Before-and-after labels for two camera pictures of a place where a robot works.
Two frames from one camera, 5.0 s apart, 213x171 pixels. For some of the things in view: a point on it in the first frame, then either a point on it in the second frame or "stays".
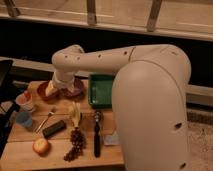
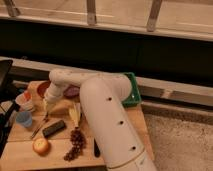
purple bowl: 79,88 stays
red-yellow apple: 40,146 stays
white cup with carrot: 25,102 stays
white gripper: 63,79 to 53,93
